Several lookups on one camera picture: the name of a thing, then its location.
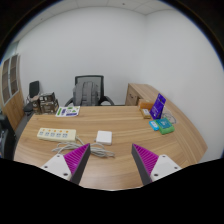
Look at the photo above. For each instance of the green box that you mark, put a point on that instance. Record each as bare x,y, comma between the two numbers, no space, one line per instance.
167,131

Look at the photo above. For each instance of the black seat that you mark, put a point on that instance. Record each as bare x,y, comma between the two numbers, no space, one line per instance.
6,136

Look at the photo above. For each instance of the printed paper sheet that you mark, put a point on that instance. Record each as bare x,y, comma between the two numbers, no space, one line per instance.
67,111

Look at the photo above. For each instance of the wooden side cabinet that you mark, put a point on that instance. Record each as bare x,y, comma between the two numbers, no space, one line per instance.
136,93

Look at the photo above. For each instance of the cream power strip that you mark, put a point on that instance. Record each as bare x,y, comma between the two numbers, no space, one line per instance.
56,134

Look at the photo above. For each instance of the teal box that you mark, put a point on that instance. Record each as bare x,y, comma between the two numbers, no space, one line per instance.
164,123

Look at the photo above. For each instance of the black mesh office chair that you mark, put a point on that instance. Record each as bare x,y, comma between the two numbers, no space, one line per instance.
89,78

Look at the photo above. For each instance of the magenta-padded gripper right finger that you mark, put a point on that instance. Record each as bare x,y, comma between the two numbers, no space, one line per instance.
163,166

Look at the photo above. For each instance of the wooden shelf cabinet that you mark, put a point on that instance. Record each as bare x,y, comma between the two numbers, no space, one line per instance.
15,106

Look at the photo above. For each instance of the white charger block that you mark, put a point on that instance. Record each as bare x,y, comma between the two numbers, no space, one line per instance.
104,137

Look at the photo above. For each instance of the flat yellow box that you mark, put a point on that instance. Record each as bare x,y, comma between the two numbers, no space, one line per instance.
145,114

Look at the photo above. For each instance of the brown cardboard box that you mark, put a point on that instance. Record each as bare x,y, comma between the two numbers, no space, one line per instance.
36,106

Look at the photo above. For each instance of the purple pouch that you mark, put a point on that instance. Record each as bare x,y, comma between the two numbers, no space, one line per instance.
157,106

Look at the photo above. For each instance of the small dark cardboard box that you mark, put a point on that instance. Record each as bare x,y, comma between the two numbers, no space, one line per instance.
47,97

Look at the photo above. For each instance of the small blue box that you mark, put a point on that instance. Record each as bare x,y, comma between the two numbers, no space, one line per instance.
154,125

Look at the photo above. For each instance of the orange box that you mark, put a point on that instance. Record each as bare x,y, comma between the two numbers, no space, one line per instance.
145,105

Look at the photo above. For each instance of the grey backpack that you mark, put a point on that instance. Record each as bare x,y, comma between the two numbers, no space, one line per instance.
86,93

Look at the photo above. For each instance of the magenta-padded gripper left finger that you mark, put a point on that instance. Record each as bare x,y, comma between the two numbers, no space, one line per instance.
58,165

